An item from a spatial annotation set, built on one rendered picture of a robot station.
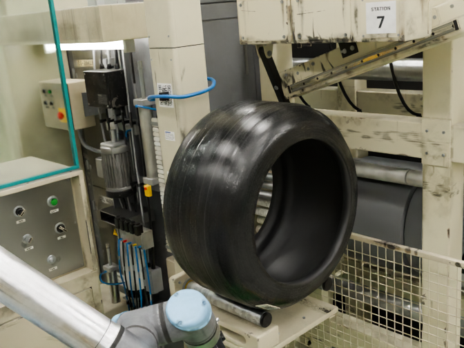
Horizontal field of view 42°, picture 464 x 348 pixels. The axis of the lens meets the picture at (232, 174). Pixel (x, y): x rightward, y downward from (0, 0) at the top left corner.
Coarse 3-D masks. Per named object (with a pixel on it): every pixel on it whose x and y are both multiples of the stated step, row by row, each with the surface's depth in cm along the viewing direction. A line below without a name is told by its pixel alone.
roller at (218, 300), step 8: (192, 280) 193; (192, 288) 189; (200, 288) 187; (208, 296) 184; (216, 296) 182; (216, 304) 181; (224, 304) 178; (232, 304) 176; (240, 304) 175; (232, 312) 176; (240, 312) 173; (248, 312) 171; (256, 312) 170; (264, 312) 169; (248, 320) 173; (256, 320) 169; (264, 320) 168
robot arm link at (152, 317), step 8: (160, 304) 131; (128, 312) 131; (136, 312) 130; (144, 312) 130; (152, 312) 129; (160, 312) 129; (120, 320) 129; (128, 320) 127; (136, 320) 127; (144, 320) 127; (152, 320) 128; (160, 320) 128; (152, 328) 126; (160, 328) 128; (160, 336) 128; (168, 336) 128; (160, 344) 130
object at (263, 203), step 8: (272, 176) 218; (264, 184) 224; (272, 184) 221; (264, 192) 224; (264, 200) 227; (256, 208) 230; (264, 208) 235; (256, 216) 232; (264, 216) 227; (256, 224) 233; (256, 232) 233
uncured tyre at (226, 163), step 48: (192, 144) 163; (240, 144) 153; (288, 144) 158; (336, 144) 173; (192, 192) 156; (240, 192) 150; (288, 192) 204; (336, 192) 193; (192, 240) 158; (240, 240) 151; (288, 240) 202; (336, 240) 182; (240, 288) 158; (288, 288) 167
